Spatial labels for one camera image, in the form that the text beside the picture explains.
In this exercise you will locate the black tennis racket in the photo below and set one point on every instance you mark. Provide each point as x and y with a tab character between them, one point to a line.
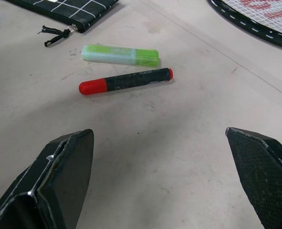
255	16

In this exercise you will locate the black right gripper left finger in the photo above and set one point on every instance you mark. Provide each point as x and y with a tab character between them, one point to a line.
59	181

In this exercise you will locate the black marker with red cap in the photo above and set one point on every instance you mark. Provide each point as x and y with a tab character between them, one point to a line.
126	81

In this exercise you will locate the black grid pencil pouch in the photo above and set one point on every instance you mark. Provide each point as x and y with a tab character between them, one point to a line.
66	10

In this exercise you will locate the green highlighter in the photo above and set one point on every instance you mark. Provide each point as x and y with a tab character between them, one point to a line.
120	55

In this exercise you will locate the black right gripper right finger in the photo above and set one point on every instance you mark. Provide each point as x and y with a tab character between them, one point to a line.
260	171

